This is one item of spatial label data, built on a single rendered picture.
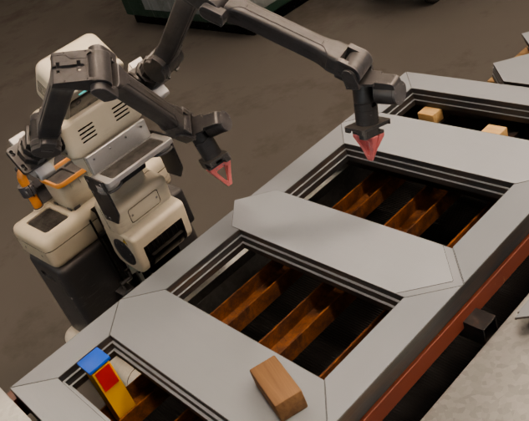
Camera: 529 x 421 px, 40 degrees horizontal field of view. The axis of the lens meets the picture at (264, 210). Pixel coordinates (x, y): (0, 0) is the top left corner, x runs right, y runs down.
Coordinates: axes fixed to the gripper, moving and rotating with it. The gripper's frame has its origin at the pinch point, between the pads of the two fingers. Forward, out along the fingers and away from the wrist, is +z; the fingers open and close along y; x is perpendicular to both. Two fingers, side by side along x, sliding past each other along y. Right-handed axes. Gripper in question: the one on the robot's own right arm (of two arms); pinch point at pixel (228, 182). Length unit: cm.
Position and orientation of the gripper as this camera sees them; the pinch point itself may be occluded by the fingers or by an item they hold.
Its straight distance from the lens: 206.5
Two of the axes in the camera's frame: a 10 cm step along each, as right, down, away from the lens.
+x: -7.9, 5.6, -2.2
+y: -3.8, -1.7, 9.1
